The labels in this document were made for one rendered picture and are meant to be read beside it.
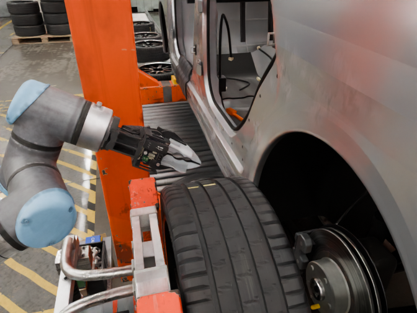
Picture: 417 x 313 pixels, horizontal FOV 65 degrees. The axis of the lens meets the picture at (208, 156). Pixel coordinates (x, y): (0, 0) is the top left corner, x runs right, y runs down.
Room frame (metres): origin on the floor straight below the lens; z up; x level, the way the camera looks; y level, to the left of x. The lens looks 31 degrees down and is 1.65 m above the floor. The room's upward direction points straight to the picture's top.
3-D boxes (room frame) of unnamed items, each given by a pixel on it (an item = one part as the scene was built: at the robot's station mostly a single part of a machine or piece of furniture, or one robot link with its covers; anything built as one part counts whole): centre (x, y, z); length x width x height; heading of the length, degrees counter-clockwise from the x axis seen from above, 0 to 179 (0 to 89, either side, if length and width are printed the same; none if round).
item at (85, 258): (0.65, 0.38, 0.93); 0.09 x 0.05 x 0.05; 104
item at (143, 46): (5.50, 0.96, 0.39); 0.66 x 0.66 x 0.24
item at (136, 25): (7.58, 1.50, 0.39); 0.66 x 0.66 x 0.24
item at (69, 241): (0.60, 0.28, 1.03); 0.19 x 0.18 x 0.11; 104
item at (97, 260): (0.97, 0.51, 0.51); 0.20 x 0.14 x 0.13; 13
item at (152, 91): (2.94, 0.44, 0.69); 0.52 x 0.17 x 0.35; 104
